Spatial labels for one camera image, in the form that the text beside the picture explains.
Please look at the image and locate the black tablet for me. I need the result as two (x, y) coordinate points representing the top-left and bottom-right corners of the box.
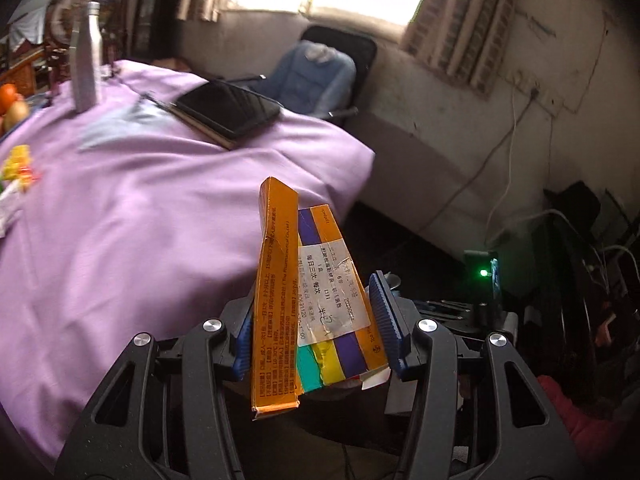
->
(175, 80), (282, 140)

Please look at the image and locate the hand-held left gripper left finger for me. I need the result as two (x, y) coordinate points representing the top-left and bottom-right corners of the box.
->
(57, 301), (256, 480)

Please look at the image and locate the black office chair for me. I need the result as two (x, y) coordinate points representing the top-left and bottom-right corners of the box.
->
(220, 25), (378, 128)

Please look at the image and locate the orange medicine box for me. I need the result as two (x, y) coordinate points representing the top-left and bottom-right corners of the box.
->
(250, 176), (390, 422)

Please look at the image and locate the round embroidered table screen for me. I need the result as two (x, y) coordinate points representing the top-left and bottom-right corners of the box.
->
(47, 0), (128, 68)

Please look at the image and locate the blue jacket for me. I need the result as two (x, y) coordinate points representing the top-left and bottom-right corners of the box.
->
(260, 40), (357, 120)

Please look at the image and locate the orange fruit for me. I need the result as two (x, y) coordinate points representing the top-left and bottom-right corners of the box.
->
(0, 82), (23, 117)

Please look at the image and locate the yellow-green apple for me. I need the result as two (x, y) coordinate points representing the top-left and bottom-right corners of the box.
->
(2, 100), (30, 131)

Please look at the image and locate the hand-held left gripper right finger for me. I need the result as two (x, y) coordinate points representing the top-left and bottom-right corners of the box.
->
(369, 270), (586, 480)

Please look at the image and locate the white wall socket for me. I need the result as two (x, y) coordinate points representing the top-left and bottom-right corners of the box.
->
(505, 71), (542, 100)

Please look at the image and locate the white cable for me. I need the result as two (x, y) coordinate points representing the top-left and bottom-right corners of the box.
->
(485, 87), (538, 246)

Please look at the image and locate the person's right forearm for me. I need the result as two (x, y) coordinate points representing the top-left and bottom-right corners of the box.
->
(537, 375), (631, 456)

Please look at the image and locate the brown notebook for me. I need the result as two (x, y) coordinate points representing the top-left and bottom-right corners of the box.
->
(141, 91), (241, 152)

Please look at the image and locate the silver metal bottle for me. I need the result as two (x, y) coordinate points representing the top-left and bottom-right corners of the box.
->
(69, 1), (103, 113)

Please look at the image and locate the carved wooden chair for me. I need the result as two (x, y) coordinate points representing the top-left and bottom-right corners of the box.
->
(0, 42), (58, 96)

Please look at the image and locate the purple tablecloth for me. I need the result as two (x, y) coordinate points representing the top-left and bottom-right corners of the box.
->
(0, 59), (376, 471)

